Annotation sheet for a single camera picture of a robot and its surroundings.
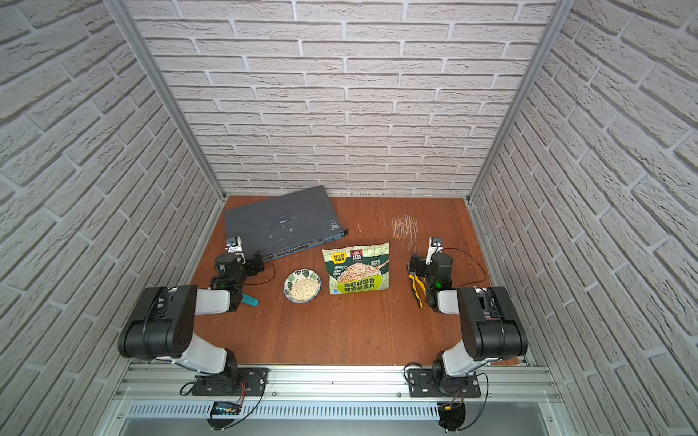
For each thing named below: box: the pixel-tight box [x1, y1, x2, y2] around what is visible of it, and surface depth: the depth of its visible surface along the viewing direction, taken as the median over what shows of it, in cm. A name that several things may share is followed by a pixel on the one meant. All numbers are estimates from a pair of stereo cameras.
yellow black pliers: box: [408, 273, 428, 309], surface depth 93 cm
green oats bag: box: [321, 241, 390, 296], surface depth 85 cm
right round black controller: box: [437, 402, 467, 432], surface depth 72 cm
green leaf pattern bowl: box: [283, 267, 322, 304], surface depth 89 cm
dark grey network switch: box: [223, 185, 349, 260], surface depth 106 cm
